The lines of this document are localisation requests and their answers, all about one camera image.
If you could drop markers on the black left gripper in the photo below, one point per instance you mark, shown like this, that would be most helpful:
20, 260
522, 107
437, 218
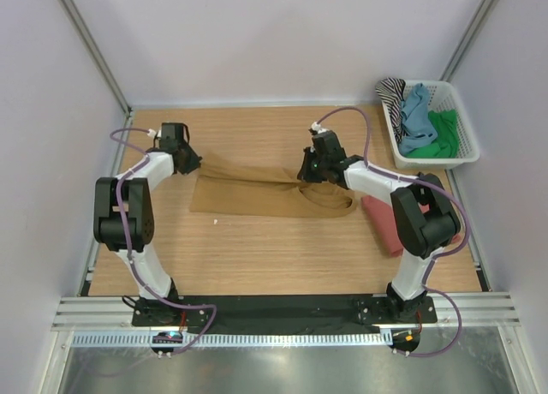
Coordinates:
193, 163

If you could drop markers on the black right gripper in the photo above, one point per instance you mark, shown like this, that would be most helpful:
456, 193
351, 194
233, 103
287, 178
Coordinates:
305, 174

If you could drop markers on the red graphic tank top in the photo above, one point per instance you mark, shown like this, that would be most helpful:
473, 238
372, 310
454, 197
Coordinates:
381, 216

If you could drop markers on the tan brown garment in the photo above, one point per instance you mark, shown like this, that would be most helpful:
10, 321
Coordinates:
226, 187

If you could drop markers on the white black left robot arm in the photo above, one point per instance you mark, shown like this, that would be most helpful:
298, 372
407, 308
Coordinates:
123, 218

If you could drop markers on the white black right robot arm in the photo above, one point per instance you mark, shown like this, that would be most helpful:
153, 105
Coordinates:
426, 222

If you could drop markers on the striped black white garment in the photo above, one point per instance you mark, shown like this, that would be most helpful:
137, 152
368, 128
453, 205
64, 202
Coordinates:
390, 91

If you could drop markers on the light blue garment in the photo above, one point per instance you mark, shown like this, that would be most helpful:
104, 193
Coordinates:
417, 129

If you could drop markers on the green garment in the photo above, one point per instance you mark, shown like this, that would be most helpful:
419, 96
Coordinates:
446, 144

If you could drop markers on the white perforated plastic basket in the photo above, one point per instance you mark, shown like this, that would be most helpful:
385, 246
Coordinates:
443, 97

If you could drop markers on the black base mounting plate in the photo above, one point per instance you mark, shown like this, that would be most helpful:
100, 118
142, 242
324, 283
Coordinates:
366, 309

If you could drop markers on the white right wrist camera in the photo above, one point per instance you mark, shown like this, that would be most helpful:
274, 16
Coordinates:
317, 128

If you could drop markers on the left aluminium frame post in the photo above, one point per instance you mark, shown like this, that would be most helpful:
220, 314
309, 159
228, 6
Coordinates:
79, 24

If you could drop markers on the aluminium frame post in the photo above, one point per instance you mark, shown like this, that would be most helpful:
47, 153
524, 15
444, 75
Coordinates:
79, 24
470, 35

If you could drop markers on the aluminium slotted rail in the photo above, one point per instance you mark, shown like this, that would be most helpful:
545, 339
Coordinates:
169, 340

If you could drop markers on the right aluminium frame post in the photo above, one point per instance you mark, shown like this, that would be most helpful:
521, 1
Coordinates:
470, 35

